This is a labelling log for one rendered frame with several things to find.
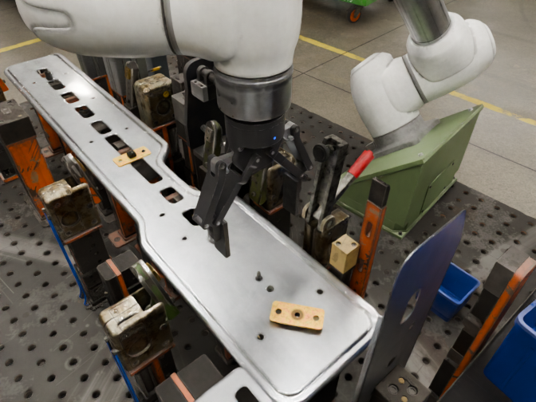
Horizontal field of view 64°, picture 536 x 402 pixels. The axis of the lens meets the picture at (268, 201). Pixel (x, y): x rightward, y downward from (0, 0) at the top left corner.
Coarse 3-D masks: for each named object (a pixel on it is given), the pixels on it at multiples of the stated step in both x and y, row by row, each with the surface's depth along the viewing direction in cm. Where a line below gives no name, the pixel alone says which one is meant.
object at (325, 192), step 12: (324, 144) 67; (336, 144) 69; (348, 144) 68; (324, 156) 67; (336, 156) 68; (324, 168) 72; (336, 168) 70; (324, 180) 73; (336, 180) 72; (312, 192) 75; (324, 192) 74; (336, 192) 74; (312, 204) 76; (324, 204) 74; (312, 216) 78; (324, 216) 75
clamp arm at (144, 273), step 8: (136, 264) 62; (144, 264) 62; (136, 272) 61; (144, 272) 62; (152, 272) 63; (144, 280) 62; (152, 280) 63; (144, 288) 62; (152, 288) 64; (160, 288) 65; (152, 296) 65; (160, 296) 66; (168, 296) 67; (152, 304) 70; (168, 304) 68; (168, 312) 69; (176, 312) 71; (168, 320) 71
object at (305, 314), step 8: (280, 304) 70; (288, 304) 70; (296, 304) 70; (272, 312) 68; (288, 312) 68; (296, 312) 68; (304, 312) 68; (312, 312) 68; (320, 312) 68; (272, 320) 67; (280, 320) 67; (288, 320) 67; (296, 320) 67; (304, 320) 67; (312, 320) 67; (320, 320) 67; (312, 328) 66; (320, 328) 66
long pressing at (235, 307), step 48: (48, 96) 123; (96, 96) 123; (96, 144) 105; (144, 144) 105; (144, 192) 92; (192, 192) 91; (144, 240) 82; (192, 240) 82; (240, 240) 82; (288, 240) 81; (192, 288) 73; (240, 288) 73; (288, 288) 73; (336, 288) 73; (240, 336) 67; (288, 336) 67; (336, 336) 67; (288, 384) 61
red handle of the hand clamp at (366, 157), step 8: (368, 152) 77; (360, 160) 77; (368, 160) 77; (352, 168) 77; (360, 168) 77; (344, 176) 78; (352, 176) 77; (344, 184) 77; (344, 192) 78; (336, 200) 77; (320, 208) 77
